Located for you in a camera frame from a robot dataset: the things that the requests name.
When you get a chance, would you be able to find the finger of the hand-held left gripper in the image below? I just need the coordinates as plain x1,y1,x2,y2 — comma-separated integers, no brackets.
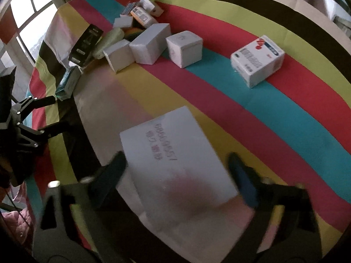
12,95,62,116
15,121,72,149

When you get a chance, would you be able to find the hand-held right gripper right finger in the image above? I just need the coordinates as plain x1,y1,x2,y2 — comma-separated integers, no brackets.
228,152,323,256

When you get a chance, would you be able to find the white box blue red print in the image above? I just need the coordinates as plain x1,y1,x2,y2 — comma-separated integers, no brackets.
230,35,286,89

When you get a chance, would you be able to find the white cube box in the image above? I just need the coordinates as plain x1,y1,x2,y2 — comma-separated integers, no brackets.
165,31,204,69

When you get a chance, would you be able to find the white rectangular box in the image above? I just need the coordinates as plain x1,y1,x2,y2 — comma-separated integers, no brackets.
129,23,172,65

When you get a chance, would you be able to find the striped colourful tablecloth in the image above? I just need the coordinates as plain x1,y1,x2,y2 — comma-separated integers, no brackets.
23,0,351,263

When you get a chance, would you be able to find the black box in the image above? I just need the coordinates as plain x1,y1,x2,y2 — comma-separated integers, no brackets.
68,24,104,67

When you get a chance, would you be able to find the white box orange end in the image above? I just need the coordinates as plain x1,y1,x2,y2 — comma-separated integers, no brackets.
138,0,164,17

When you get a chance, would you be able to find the large white box pink print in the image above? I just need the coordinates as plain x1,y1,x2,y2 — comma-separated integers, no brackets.
115,105,257,263

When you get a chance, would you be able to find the small white box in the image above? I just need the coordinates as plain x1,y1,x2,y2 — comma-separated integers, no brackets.
103,39,136,73

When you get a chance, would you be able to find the teal white box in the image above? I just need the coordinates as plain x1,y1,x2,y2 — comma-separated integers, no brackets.
55,66,82,101

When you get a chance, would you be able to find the white foam block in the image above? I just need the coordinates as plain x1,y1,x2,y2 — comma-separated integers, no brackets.
113,15,134,29

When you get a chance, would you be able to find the pink quilted cloth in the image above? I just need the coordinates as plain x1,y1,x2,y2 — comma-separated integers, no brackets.
0,183,39,252

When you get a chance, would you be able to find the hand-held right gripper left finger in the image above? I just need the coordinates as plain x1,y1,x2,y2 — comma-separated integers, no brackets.
33,151,129,256

